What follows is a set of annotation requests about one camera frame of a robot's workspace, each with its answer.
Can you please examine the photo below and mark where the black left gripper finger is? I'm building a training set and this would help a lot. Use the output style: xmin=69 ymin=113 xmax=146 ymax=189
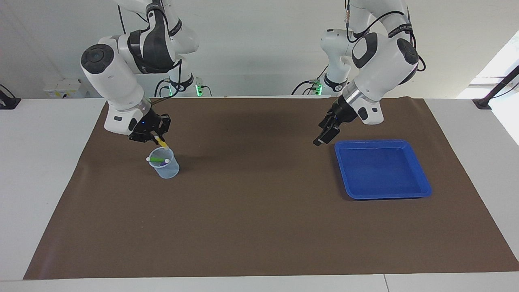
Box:
xmin=312 ymin=116 xmax=331 ymax=146
xmin=322 ymin=126 xmax=341 ymax=144

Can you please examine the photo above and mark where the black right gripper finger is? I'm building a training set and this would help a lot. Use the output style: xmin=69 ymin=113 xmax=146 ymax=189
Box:
xmin=157 ymin=114 xmax=172 ymax=141
xmin=129 ymin=131 xmax=160 ymax=144

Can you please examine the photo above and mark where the translucent plastic cup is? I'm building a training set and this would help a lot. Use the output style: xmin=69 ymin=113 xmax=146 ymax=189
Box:
xmin=148 ymin=147 xmax=180 ymax=179

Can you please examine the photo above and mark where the blue plastic tray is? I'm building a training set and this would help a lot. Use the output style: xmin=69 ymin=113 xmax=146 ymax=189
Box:
xmin=335 ymin=140 xmax=432 ymax=200

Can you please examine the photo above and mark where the white power strip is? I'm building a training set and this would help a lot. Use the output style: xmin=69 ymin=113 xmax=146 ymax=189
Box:
xmin=43 ymin=79 xmax=88 ymax=99

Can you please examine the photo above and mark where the brown table mat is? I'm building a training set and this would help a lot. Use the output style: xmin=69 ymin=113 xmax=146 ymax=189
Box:
xmin=23 ymin=97 xmax=519 ymax=280

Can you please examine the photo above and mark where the small black table clamp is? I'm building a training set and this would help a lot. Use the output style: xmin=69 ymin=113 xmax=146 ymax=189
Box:
xmin=0 ymin=84 xmax=21 ymax=110

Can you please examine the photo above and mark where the black clamp stand with pole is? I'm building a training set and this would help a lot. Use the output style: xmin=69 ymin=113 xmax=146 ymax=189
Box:
xmin=472 ymin=65 xmax=519 ymax=111

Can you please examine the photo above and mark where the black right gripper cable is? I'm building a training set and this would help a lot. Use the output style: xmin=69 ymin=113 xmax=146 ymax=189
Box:
xmin=152 ymin=61 xmax=181 ymax=107

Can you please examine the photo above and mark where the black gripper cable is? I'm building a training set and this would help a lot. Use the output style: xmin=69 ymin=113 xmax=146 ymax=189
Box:
xmin=345 ymin=0 xmax=426 ymax=73
xmin=152 ymin=61 xmax=181 ymax=107

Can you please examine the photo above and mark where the black right arm base cable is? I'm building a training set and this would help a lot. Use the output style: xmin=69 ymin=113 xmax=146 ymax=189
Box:
xmin=154 ymin=78 xmax=173 ymax=98

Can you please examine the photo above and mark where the black arm base cable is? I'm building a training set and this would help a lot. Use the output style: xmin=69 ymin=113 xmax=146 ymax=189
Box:
xmin=154 ymin=78 xmax=173 ymax=98
xmin=291 ymin=63 xmax=330 ymax=96

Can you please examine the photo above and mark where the black left arm base cable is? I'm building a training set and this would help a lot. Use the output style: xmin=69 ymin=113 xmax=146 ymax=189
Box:
xmin=291 ymin=63 xmax=330 ymax=96

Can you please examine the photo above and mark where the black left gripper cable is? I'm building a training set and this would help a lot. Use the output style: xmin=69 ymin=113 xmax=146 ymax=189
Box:
xmin=345 ymin=0 xmax=426 ymax=73

